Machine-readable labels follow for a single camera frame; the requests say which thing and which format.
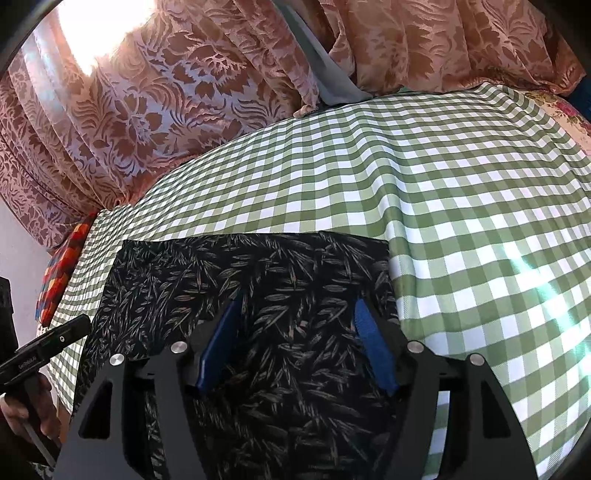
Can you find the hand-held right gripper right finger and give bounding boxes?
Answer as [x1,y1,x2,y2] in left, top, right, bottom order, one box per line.
[353,298,539,480]

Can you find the floral bedsheet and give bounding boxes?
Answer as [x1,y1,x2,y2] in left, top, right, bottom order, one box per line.
[525,89,591,155]

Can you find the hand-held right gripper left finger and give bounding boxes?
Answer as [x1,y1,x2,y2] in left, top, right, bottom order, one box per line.
[54,299,245,480]

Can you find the green checked cloth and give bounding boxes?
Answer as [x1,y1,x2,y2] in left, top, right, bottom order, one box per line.
[39,80,591,480]

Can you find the person's left hand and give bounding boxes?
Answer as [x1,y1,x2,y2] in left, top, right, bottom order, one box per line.
[0,373,60,445]

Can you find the floral patterned curtain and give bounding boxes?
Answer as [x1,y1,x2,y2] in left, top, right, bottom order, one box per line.
[0,0,326,252]
[318,0,588,99]

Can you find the dark leaf print pants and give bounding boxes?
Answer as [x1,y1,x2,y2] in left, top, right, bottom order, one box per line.
[74,231,403,480]

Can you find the colourful patchwork cushion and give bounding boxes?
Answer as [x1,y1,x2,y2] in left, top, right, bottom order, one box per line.
[38,215,100,326]

